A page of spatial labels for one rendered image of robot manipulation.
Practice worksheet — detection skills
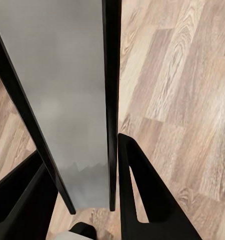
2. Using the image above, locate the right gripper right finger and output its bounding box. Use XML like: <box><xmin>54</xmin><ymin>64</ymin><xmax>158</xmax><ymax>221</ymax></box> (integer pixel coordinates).
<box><xmin>117</xmin><ymin>133</ymin><xmax>202</xmax><ymax>240</ymax></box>

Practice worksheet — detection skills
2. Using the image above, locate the hardback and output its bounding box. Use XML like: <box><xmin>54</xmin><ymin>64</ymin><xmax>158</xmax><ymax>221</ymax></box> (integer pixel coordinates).
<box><xmin>0</xmin><ymin>0</ymin><xmax>122</xmax><ymax>215</ymax></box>

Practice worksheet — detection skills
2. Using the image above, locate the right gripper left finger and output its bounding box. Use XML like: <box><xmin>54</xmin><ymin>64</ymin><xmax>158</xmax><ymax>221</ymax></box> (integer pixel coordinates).
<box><xmin>0</xmin><ymin>149</ymin><xmax>59</xmax><ymax>240</ymax></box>

